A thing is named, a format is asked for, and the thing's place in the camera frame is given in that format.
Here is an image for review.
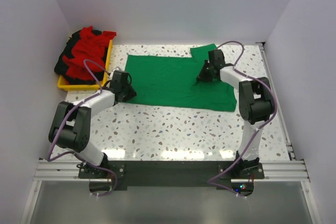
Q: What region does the red t shirt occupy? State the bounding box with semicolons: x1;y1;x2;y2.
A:
62;26;117;81

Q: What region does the green t shirt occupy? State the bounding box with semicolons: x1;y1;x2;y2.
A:
125;44;237;112

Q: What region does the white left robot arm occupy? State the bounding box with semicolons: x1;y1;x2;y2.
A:
47;70;137;178

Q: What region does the aluminium right side rail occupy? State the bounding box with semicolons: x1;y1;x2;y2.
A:
256;42;297;161

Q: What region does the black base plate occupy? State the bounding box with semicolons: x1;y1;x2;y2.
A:
77;161;265;196

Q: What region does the yellow plastic bin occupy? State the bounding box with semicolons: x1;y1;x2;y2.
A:
57;40;113;91

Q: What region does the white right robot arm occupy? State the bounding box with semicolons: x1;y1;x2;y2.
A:
196;49;277;178

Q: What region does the black t shirt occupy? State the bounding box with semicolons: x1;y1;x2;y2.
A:
54;28;112;86

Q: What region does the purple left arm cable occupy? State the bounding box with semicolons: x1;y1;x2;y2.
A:
47;59;119;197

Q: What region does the aluminium front rail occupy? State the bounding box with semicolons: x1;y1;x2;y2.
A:
34;161;310;185

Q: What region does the aluminium rail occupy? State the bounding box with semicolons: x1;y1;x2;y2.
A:
256;42;297;161
34;161;310;185

